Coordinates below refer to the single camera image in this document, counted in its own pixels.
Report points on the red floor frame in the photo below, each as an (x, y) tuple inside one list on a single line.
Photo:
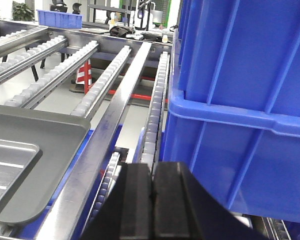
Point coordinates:
[(141, 94)]

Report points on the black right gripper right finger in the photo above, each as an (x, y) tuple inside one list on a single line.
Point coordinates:
[(184, 210)]

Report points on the small blue bin background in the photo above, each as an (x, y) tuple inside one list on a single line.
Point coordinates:
[(61, 20)]

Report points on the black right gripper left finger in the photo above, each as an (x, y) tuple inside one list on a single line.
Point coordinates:
[(127, 212)]

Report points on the metal roller rack frame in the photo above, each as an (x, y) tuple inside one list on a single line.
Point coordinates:
[(87, 108)]

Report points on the upper stacked blue crate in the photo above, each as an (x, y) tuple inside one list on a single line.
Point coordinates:
[(241, 53)]

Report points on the black bag on table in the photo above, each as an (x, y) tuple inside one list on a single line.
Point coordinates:
[(121, 31)]

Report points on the green potted plant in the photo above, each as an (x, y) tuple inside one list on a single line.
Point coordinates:
[(22, 12)]

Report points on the large blue plastic crate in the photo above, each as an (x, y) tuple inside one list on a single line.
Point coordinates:
[(248, 160)]

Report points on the red white striped cone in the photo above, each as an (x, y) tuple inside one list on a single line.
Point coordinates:
[(83, 79)]

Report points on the silver metal tray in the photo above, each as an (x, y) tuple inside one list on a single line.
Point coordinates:
[(36, 149)]

